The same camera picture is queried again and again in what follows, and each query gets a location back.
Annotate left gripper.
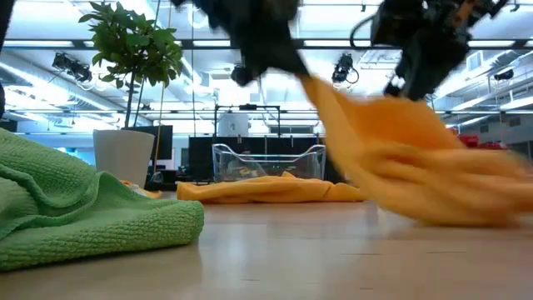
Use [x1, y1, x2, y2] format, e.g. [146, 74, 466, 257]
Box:
[170, 0, 311, 80]

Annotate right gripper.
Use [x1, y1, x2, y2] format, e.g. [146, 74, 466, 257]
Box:
[371, 0, 510, 103]

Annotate green microfiber towel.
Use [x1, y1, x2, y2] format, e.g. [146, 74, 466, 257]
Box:
[0, 127, 206, 273]

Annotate black ceiling spotlight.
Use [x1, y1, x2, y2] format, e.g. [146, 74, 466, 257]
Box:
[331, 52, 360, 85]
[51, 52, 93, 83]
[230, 64, 256, 88]
[493, 68, 516, 83]

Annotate black metal rack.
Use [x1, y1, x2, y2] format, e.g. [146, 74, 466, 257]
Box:
[213, 103, 281, 138]

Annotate red storage bins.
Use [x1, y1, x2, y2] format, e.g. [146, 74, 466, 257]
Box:
[449, 127, 510, 151]

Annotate clear plastic bin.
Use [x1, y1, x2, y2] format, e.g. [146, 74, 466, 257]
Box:
[211, 142, 327, 183]

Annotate black office partition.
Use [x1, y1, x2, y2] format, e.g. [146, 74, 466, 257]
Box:
[187, 135, 334, 183]

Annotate black monitor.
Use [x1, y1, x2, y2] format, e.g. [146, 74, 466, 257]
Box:
[127, 124, 174, 162]

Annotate green leafy plant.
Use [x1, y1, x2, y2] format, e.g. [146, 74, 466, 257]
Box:
[77, 1, 185, 130]

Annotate white plant pot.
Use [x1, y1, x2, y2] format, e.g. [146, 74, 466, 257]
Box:
[92, 128, 157, 191]

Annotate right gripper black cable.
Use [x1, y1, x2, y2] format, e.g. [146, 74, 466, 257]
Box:
[348, 13, 376, 52]

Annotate white hanging ring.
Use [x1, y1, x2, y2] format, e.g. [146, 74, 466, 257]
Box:
[187, 2, 211, 30]

